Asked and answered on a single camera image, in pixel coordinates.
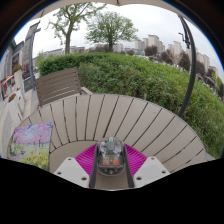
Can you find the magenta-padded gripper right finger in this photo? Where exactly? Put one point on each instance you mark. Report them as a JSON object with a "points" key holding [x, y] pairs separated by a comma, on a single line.
{"points": [[148, 170]]}

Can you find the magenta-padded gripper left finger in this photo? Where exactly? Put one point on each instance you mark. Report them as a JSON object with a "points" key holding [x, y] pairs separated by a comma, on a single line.
{"points": [[75, 170]]}

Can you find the transparent grey computer mouse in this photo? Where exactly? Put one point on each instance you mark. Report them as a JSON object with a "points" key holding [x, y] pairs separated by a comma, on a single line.
{"points": [[110, 156]]}

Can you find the white planter with flowers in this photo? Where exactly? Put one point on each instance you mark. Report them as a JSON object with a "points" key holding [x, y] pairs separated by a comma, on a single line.
{"points": [[14, 110], [18, 78]]}

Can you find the brown slatted patio chair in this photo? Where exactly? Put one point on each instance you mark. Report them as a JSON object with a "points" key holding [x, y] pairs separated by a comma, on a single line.
{"points": [[56, 85]]}

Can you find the green trimmed hedge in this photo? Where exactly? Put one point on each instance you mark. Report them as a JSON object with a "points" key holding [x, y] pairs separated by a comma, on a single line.
{"points": [[140, 78]]}

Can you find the dark curved umbrella pole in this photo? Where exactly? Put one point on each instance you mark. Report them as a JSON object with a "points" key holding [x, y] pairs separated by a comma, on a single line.
{"points": [[192, 73]]}

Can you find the dark grey sign pillar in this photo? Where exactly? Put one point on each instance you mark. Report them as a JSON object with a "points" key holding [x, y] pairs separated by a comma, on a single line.
{"points": [[28, 56]]}

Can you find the grey storefront building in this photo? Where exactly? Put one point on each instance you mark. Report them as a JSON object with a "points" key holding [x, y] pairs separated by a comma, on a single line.
{"points": [[6, 66]]}

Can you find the distant tall apartment buildings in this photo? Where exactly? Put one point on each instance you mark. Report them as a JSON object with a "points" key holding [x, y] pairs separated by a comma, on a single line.
{"points": [[153, 40]]}

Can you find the bare-trunked sparse tree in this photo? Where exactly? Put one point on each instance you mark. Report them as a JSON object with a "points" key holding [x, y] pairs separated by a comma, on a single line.
{"points": [[68, 36]]}

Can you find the round leafy green tree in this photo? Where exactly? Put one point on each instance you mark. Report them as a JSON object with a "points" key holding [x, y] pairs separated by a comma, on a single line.
{"points": [[110, 28]]}

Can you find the beige patio umbrella canopy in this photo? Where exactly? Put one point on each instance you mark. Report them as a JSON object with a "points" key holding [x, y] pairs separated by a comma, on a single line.
{"points": [[110, 1]]}

